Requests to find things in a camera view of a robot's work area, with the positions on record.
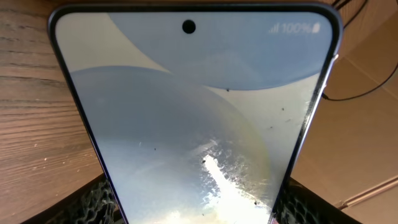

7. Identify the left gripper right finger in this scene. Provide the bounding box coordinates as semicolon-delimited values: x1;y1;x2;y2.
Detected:
273;178;359;224

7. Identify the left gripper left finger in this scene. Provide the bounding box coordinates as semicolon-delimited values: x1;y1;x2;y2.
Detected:
22;174;123;224

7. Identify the blue Galaxy smartphone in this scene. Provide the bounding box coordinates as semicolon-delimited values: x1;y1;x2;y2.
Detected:
48;2;343;223

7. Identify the black USB charging cable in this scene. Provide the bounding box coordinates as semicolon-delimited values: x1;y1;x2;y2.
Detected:
322;0;398;102

